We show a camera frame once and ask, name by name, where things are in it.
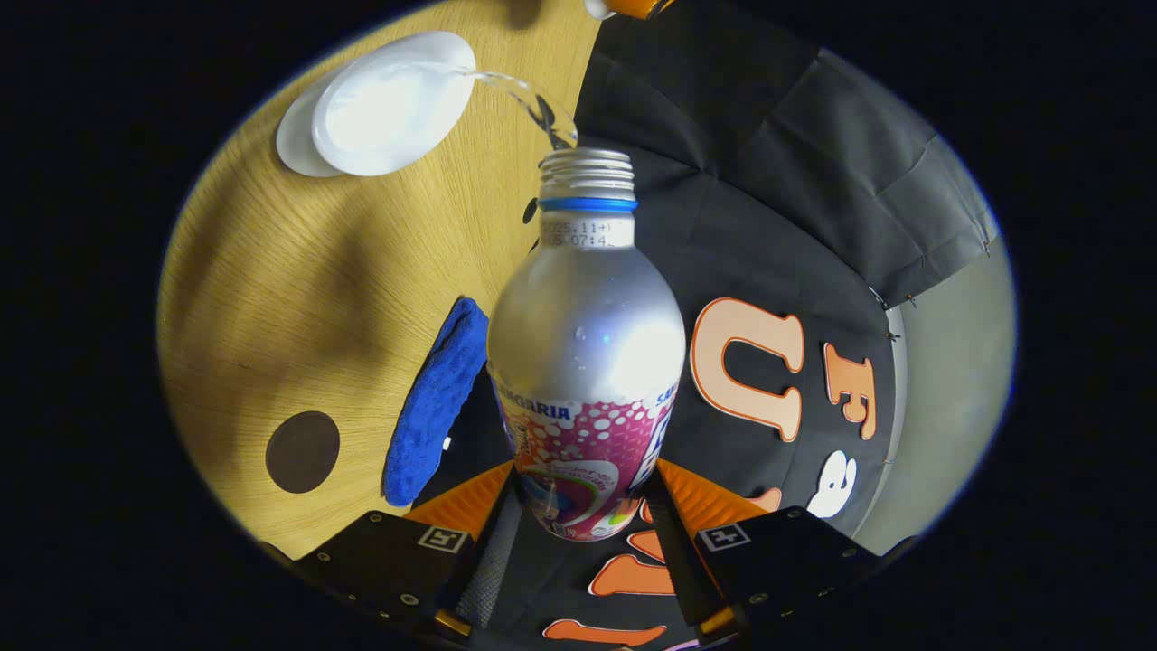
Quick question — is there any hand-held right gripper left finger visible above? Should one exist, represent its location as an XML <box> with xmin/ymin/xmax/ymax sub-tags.
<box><xmin>292</xmin><ymin>459</ymin><xmax>525</xmax><ymax>636</ymax></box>

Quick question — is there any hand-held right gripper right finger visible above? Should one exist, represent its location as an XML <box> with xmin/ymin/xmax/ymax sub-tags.
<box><xmin>643</xmin><ymin>458</ymin><xmax>892</xmax><ymax>639</ymax></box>

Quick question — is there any clear water stream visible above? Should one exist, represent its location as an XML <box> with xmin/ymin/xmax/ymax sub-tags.
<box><xmin>452</xmin><ymin>66</ymin><xmax>579</xmax><ymax>151</ymax></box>

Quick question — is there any dark round coaster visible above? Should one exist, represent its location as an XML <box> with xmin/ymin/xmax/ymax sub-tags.
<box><xmin>265</xmin><ymin>411</ymin><xmax>341</xmax><ymax>495</ymax></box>

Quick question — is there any white teacup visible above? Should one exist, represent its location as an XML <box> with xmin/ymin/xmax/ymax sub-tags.
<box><xmin>312</xmin><ymin>32</ymin><xmax>477</xmax><ymax>177</ymax></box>

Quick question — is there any silver water bottle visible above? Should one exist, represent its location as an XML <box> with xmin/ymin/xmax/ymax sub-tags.
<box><xmin>486</xmin><ymin>147</ymin><xmax>686</xmax><ymax>543</ymax></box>

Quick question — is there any blue towel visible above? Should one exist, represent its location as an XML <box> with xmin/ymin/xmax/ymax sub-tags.
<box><xmin>382</xmin><ymin>297</ymin><xmax>490</xmax><ymax>507</ymax></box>

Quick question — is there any white saucer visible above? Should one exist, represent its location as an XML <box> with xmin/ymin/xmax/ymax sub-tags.
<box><xmin>276</xmin><ymin>68</ymin><xmax>349</xmax><ymax>178</ymax></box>

